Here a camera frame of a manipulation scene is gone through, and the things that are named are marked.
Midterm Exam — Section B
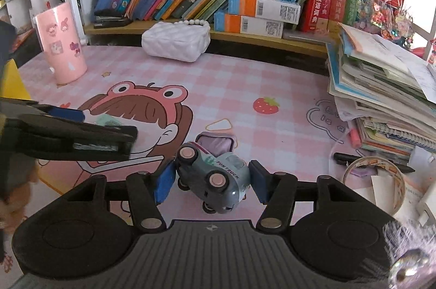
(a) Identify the mint green eraser case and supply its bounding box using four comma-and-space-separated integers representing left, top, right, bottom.
95, 114, 123, 127

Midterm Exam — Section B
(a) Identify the grey toy truck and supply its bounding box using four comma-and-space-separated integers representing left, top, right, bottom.
175, 132, 250, 214

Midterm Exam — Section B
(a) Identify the yellow cardboard box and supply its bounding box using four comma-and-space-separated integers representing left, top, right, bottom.
1, 59, 31, 101

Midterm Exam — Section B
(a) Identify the pink cylindrical container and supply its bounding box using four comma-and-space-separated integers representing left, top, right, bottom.
35, 2, 87, 85

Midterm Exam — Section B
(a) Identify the pink cartoon tablecloth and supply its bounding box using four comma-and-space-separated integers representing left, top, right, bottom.
19, 46, 363, 222

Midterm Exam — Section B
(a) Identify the white quilted pouch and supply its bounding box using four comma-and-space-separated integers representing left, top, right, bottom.
141, 19, 211, 62

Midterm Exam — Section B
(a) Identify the stack of papers and notebooks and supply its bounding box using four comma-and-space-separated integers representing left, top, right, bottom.
327, 24, 435, 159

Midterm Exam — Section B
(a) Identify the white power strip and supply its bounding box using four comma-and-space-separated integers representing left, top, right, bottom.
417, 183, 436, 226

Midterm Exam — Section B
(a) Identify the orange white box lower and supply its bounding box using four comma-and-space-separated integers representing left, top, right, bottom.
214, 11, 284, 39

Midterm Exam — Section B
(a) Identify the orange white box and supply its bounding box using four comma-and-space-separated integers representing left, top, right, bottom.
214, 11, 284, 39
228, 0, 301, 24

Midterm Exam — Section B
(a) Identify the orange white box upper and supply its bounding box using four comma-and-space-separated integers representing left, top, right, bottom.
228, 0, 301, 24

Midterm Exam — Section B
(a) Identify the washi tape ring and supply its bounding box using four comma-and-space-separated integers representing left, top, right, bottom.
342, 156, 407, 216

